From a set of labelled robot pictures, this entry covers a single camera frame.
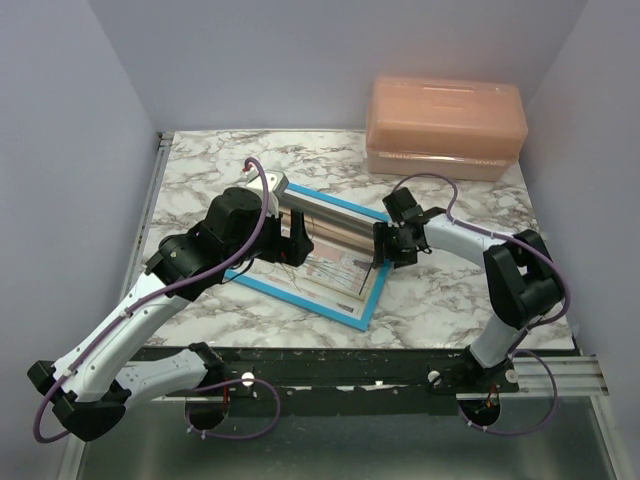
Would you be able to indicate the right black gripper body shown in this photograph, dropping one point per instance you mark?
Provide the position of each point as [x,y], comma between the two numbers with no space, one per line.
[397,249]

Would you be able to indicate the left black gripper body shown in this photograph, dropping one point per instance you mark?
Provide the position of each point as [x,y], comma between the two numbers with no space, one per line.
[269,244]

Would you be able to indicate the glossy plant photo board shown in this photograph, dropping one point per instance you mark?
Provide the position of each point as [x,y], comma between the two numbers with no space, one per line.
[330,240]

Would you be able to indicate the blue wooden picture frame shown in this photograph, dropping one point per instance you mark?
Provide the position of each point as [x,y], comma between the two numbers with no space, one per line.
[370,310]

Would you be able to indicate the orange translucent plastic box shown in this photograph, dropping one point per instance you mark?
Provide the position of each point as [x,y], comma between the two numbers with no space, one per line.
[459,129]

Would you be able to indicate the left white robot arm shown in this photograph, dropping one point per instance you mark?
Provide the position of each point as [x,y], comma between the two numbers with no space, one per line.
[90,388]

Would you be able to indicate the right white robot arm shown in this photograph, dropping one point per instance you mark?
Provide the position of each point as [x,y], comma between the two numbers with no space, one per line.
[523,282]

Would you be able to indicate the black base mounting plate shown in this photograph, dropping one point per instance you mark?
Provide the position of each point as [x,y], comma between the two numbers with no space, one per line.
[316,382]

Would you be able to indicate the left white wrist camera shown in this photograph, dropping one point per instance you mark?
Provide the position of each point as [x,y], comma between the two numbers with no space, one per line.
[277,182]

